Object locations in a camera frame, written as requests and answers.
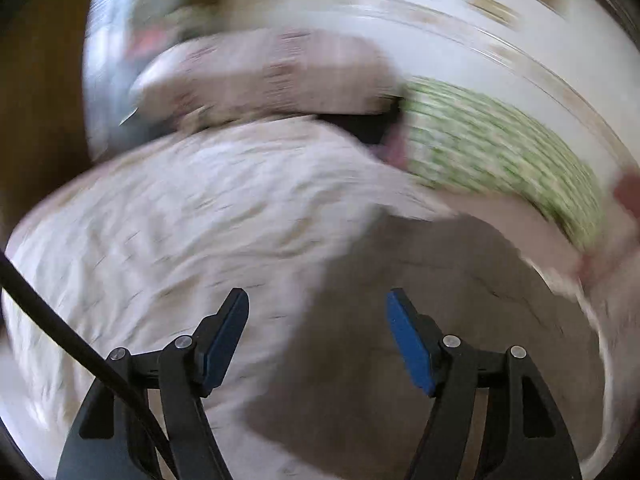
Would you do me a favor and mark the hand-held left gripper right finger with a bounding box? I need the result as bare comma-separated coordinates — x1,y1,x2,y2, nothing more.
386,287,583,480

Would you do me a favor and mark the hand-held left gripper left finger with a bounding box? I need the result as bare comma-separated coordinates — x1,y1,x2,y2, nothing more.
56,287,250,480

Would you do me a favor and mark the grey-brown padded jacket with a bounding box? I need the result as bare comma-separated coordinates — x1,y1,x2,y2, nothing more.
245,215,607,480

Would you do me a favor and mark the white floral duvet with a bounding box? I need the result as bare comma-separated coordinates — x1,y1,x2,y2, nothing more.
0,115,451,480

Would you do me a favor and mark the pink bed sheet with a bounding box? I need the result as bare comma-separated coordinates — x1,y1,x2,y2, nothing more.
372,125,640,311

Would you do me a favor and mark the green checked quilted pillow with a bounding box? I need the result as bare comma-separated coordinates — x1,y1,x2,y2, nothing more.
404,77,607,252

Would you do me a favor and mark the pink striped floral pillow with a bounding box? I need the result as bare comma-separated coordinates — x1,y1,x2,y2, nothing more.
129,29,403,128

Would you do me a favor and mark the brown wooden panel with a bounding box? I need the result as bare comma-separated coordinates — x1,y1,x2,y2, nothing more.
0,0,131,241

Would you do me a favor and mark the black cable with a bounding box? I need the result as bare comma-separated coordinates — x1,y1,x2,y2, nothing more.
0,252,178,480

